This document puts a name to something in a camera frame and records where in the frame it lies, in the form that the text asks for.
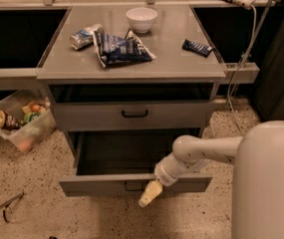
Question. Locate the clear plastic storage bin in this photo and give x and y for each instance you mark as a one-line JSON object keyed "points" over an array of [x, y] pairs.
{"points": [[31, 133]]}

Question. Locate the silver blue soda can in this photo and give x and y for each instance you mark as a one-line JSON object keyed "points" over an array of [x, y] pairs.
{"points": [[84, 37]]}

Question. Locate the grey drawer cabinet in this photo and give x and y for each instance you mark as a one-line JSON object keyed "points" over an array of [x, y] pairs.
{"points": [[67, 132]]}

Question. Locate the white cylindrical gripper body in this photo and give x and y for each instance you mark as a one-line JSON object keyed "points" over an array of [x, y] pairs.
{"points": [[163, 174]]}

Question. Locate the brown snack bag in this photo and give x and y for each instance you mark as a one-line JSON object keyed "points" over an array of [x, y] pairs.
{"points": [[8, 122]]}

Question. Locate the blue chip bag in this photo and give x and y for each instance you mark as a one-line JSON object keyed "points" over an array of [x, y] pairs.
{"points": [[113, 50]]}

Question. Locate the dark blue snack bar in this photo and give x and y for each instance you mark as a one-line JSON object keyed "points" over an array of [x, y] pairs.
{"points": [[197, 48]]}

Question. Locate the grey drawer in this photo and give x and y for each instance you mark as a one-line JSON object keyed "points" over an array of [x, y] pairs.
{"points": [[132, 106], [117, 162]]}

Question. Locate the red tomato toy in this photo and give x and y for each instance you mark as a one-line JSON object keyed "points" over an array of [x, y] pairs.
{"points": [[35, 108]]}

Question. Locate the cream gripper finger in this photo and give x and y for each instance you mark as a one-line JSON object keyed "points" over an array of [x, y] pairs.
{"points": [[151, 192]]}

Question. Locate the grey top drawer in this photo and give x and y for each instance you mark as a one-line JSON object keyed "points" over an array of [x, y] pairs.
{"points": [[132, 106]]}

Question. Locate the metal rod on floor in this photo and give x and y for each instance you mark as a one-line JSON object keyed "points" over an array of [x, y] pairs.
{"points": [[8, 202]]}

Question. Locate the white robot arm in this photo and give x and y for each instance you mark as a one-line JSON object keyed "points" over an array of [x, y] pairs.
{"points": [[258, 176]]}

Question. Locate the green snack packet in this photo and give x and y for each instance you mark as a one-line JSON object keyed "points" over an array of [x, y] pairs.
{"points": [[30, 116]]}

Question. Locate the white ceramic bowl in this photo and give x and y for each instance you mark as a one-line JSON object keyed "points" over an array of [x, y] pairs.
{"points": [[141, 19]]}

